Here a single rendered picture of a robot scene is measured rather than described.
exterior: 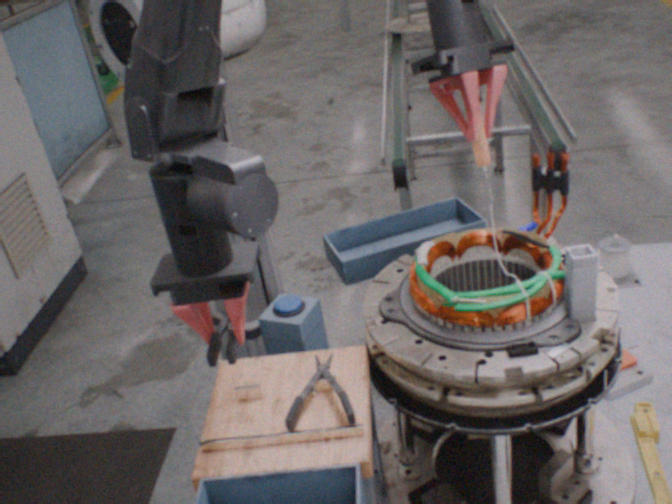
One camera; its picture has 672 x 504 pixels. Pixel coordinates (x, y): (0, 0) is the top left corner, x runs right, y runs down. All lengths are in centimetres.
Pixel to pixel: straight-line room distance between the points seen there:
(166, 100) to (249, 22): 51
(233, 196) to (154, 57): 13
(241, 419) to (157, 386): 193
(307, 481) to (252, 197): 32
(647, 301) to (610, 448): 43
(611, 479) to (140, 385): 202
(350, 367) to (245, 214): 33
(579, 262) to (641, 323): 61
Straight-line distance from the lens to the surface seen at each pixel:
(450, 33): 81
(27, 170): 334
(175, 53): 61
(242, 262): 71
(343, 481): 78
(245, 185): 61
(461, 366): 82
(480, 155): 82
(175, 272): 72
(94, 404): 281
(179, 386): 274
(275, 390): 87
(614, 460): 113
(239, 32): 111
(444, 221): 126
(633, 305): 148
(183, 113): 65
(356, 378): 87
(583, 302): 87
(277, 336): 107
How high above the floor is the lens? 161
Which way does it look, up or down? 29 degrees down
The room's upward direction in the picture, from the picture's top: 9 degrees counter-clockwise
